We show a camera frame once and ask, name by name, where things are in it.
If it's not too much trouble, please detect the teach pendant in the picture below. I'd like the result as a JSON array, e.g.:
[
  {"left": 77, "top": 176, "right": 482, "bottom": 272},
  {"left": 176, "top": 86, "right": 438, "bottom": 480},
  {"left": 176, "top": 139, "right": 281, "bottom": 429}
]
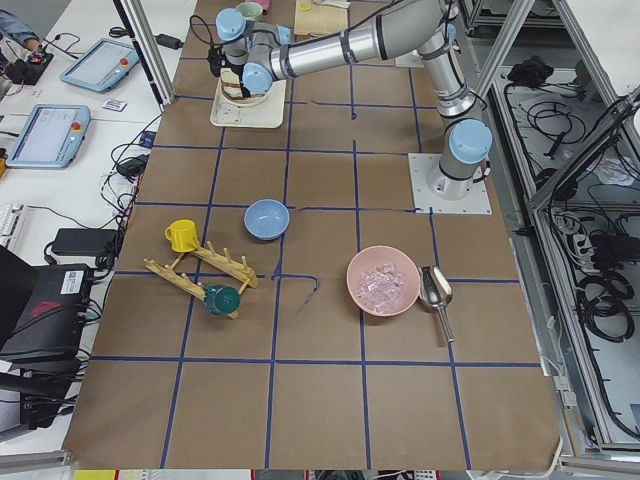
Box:
[
  {"left": 6, "top": 104, "right": 92, "bottom": 170},
  {"left": 60, "top": 38, "right": 139, "bottom": 92}
]

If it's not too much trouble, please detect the bread slice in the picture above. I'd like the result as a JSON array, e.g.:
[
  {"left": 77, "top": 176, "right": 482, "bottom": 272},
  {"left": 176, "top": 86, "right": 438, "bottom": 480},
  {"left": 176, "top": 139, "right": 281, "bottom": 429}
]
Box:
[
  {"left": 220, "top": 68, "right": 241, "bottom": 91},
  {"left": 221, "top": 89, "right": 267, "bottom": 105}
]

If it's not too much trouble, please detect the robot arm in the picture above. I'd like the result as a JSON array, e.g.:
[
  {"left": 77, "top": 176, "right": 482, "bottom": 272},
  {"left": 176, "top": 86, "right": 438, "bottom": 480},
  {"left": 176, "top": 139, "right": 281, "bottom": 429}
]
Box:
[{"left": 208, "top": 1, "right": 492, "bottom": 184}]

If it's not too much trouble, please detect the round cream plate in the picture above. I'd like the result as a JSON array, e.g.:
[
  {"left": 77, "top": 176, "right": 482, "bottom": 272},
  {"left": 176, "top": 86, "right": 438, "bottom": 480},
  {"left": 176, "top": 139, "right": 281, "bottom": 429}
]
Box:
[{"left": 218, "top": 82, "right": 270, "bottom": 107}]

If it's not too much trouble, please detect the wooden cutting board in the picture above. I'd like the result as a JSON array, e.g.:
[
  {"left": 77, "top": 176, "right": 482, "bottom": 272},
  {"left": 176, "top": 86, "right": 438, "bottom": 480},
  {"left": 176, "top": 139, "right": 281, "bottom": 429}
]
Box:
[{"left": 293, "top": 0, "right": 348, "bottom": 36}]

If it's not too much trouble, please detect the green bowl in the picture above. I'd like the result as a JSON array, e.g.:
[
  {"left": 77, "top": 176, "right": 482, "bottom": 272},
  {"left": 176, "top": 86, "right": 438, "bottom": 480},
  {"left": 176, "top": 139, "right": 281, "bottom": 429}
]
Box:
[{"left": 236, "top": 1, "right": 263, "bottom": 22}]

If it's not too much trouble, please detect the aluminium frame post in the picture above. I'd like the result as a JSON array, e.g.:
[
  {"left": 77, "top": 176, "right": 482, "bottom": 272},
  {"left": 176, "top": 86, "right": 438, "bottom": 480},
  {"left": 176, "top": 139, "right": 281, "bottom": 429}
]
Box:
[{"left": 113, "top": 0, "right": 175, "bottom": 107}]

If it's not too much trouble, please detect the dark green mug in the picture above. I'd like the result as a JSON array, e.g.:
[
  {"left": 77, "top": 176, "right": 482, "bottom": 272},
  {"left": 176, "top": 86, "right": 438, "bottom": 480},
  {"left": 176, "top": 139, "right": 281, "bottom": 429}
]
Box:
[{"left": 203, "top": 284, "right": 241, "bottom": 315}]

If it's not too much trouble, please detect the pink cloth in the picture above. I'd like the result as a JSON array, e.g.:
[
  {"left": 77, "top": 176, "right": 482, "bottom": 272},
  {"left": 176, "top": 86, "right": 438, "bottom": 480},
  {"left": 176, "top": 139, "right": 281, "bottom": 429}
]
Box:
[{"left": 255, "top": 0, "right": 272, "bottom": 14}]

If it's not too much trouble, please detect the black power adapter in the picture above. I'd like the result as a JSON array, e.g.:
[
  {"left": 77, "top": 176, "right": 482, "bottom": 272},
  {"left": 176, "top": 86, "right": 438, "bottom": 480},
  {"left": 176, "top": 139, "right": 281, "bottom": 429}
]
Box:
[{"left": 155, "top": 34, "right": 184, "bottom": 50}]

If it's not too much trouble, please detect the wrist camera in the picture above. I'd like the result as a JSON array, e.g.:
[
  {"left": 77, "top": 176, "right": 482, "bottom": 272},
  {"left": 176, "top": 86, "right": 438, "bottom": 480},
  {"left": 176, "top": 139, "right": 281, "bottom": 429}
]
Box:
[{"left": 207, "top": 45, "right": 226, "bottom": 78}]

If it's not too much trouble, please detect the teach pendant near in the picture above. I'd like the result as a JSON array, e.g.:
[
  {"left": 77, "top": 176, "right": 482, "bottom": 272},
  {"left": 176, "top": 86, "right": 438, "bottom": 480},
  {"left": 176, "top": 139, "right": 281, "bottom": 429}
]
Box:
[{"left": 6, "top": 104, "right": 92, "bottom": 170}]

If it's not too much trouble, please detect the white plastic knife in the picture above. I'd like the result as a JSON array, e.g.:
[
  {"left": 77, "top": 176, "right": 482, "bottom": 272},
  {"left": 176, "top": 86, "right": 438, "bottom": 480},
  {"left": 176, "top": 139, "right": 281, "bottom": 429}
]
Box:
[{"left": 312, "top": 0, "right": 351, "bottom": 9}]

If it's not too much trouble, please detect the yellow mug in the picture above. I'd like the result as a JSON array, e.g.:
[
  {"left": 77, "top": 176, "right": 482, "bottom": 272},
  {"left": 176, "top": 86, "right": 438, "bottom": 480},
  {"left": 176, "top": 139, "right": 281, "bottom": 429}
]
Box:
[{"left": 164, "top": 219, "right": 200, "bottom": 253}]

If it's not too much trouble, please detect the pink bowl with ice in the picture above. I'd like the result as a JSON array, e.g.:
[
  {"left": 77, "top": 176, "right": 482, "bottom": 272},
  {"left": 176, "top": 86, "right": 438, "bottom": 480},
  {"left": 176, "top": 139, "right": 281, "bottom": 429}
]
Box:
[{"left": 346, "top": 245, "right": 420, "bottom": 317}]

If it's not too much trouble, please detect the teach pendant far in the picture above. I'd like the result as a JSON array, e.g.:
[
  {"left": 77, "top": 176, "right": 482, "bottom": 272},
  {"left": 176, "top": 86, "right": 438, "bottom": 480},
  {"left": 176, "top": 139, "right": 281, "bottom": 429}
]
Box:
[{"left": 60, "top": 38, "right": 139, "bottom": 92}]

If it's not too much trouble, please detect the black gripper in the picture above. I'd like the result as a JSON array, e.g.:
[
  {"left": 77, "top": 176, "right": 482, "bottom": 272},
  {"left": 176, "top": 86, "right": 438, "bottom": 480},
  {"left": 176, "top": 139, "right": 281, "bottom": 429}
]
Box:
[{"left": 220, "top": 50, "right": 251, "bottom": 98}]

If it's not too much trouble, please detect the blue bowl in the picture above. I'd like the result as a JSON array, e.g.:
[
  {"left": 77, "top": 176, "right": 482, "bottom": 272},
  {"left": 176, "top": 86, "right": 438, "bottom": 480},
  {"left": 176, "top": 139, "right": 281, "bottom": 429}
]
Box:
[{"left": 244, "top": 199, "right": 290, "bottom": 241}]

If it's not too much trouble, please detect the wooden mug rack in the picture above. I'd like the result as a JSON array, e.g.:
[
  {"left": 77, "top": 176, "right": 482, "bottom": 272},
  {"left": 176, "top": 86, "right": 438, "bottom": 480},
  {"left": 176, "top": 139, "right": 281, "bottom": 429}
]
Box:
[{"left": 143, "top": 240, "right": 260, "bottom": 320}]

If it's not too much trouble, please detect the metal scoop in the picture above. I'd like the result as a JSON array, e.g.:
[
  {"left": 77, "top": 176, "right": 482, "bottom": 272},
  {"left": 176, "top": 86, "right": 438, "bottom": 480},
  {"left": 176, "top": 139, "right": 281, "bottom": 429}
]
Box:
[{"left": 420, "top": 266, "right": 455, "bottom": 343}]

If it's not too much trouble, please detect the cream bear tray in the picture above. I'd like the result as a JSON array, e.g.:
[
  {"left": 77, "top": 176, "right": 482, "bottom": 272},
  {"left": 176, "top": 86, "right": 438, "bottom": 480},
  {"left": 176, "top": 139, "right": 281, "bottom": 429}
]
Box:
[{"left": 210, "top": 81, "right": 287, "bottom": 129}]

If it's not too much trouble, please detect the bread slice under egg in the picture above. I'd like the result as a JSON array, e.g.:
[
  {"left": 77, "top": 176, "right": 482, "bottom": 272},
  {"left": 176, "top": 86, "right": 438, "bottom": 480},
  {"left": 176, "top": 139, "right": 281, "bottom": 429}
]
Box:
[{"left": 221, "top": 89, "right": 267, "bottom": 105}]

